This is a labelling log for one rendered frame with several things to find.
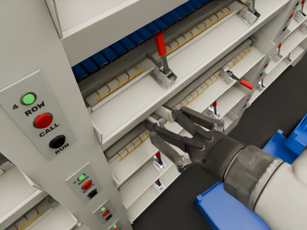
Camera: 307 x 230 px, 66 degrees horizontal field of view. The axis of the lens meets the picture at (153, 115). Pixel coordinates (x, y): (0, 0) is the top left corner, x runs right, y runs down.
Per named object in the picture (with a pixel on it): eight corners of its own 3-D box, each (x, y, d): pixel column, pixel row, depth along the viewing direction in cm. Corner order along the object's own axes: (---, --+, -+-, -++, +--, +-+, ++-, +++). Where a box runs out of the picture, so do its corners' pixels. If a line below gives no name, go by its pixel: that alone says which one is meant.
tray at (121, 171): (257, 63, 79) (276, 44, 71) (115, 190, 55) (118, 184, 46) (214, 24, 83) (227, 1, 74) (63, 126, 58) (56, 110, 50)
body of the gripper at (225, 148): (252, 136, 39) (206, 112, 44) (221, 170, 35) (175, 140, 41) (247, 162, 44) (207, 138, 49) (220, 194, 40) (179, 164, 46)
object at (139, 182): (240, 99, 94) (261, 81, 82) (124, 210, 70) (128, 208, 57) (204, 64, 98) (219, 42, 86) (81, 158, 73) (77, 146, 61)
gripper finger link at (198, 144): (205, 155, 44) (202, 161, 44) (157, 134, 50) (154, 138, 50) (205, 142, 42) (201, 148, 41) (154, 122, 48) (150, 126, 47)
